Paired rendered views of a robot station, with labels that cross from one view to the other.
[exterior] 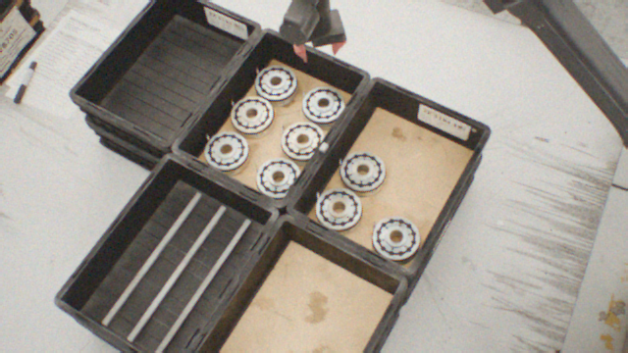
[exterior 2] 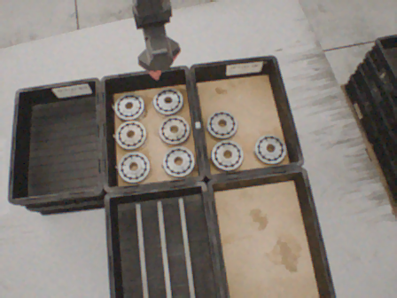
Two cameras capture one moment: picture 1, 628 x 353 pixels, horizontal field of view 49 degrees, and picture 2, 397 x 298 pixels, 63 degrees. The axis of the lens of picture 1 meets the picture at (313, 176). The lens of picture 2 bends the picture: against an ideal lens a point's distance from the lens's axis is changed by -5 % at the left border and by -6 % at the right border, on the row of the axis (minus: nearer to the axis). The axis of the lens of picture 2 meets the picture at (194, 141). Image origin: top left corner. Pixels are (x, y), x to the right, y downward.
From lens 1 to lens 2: 0.60 m
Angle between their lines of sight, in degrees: 17
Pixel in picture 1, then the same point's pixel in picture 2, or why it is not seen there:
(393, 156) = (228, 105)
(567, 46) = not seen: outside the picture
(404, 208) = (258, 129)
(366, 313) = (285, 200)
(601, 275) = not seen: hidden behind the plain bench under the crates
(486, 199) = not seen: hidden behind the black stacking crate
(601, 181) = (319, 54)
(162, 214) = (125, 232)
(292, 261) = (224, 203)
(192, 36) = (53, 113)
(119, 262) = (123, 280)
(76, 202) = (57, 260)
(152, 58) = (38, 142)
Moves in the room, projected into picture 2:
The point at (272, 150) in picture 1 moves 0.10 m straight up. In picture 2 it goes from (158, 147) to (154, 137)
